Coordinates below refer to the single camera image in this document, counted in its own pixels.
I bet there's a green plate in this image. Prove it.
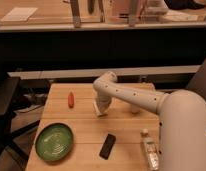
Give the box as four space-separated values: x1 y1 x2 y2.
35 123 74 162

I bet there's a white paper sheet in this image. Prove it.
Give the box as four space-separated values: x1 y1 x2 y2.
1 7 37 22

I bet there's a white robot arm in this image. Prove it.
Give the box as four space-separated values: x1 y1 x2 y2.
93 71 206 171

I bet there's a black chair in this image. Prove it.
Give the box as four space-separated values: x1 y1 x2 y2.
0 77 40 161

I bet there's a white paper cup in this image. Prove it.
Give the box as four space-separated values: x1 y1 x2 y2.
131 105 141 114

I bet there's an orange carrot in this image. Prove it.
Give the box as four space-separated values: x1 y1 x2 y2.
68 92 74 108

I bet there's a white sponge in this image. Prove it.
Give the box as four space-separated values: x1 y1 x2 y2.
93 101 107 117

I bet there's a long grey bench rail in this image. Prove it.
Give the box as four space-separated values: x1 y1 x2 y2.
9 65 199 80

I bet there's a clear plastic water bottle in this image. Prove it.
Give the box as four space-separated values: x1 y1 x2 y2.
141 129 159 171

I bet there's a black remote control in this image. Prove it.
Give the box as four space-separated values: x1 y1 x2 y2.
99 134 116 159

